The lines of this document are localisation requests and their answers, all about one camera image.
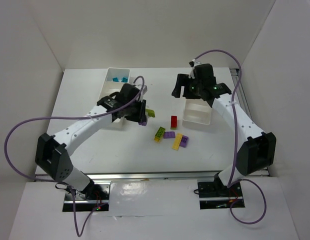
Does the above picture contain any purple rounded lego block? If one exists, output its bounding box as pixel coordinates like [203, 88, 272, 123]
[138, 118, 148, 126]

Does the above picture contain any lime and white lego base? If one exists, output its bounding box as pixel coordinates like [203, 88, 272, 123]
[145, 108, 155, 118]

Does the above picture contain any green lego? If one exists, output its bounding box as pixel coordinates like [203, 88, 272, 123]
[153, 126, 166, 143]

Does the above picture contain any small cyan lego brick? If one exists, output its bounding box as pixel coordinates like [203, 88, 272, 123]
[121, 77, 128, 83]

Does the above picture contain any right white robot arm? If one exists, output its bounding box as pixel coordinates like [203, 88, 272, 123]
[171, 63, 277, 193]

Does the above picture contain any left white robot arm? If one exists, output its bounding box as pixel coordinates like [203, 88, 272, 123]
[35, 83, 148, 199]

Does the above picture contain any left white divided container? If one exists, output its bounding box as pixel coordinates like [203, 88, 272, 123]
[98, 67, 131, 130]

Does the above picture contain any white divided container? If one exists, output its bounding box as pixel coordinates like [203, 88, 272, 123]
[182, 99, 212, 130]
[98, 67, 131, 130]

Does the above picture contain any right white divided container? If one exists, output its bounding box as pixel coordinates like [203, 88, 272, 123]
[182, 99, 212, 130]

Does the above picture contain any purple flat lego plate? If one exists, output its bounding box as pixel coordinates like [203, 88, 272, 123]
[163, 131, 176, 139]

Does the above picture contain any red tall lego brick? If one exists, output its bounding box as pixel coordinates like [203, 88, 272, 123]
[170, 115, 178, 130]

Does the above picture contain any yellow long lego plate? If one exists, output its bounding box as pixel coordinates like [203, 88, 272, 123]
[171, 133, 183, 151]

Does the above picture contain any purple square lego brick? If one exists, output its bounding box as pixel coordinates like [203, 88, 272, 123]
[179, 135, 189, 148]

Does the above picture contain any aluminium right side rail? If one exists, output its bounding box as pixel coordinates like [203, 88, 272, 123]
[229, 68, 269, 176]

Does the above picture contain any aluminium rail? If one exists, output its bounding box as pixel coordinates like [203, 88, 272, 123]
[88, 171, 217, 181]
[229, 68, 269, 176]

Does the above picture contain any aluminium front rail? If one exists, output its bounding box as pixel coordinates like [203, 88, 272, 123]
[88, 171, 217, 181]

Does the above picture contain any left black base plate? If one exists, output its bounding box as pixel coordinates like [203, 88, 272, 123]
[62, 181, 111, 213]

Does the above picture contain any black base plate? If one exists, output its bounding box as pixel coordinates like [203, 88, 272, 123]
[193, 181, 245, 210]
[62, 181, 111, 213]

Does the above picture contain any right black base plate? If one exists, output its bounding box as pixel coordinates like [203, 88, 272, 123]
[193, 181, 245, 210]

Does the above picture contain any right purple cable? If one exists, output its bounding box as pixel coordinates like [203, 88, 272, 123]
[193, 49, 267, 224]

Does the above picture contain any purple cable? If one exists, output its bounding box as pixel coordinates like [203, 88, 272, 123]
[193, 49, 267, 224]
[4, 75, 146, 237]

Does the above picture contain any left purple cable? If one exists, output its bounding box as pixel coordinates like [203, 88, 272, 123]
[4, 75, 146, 237]

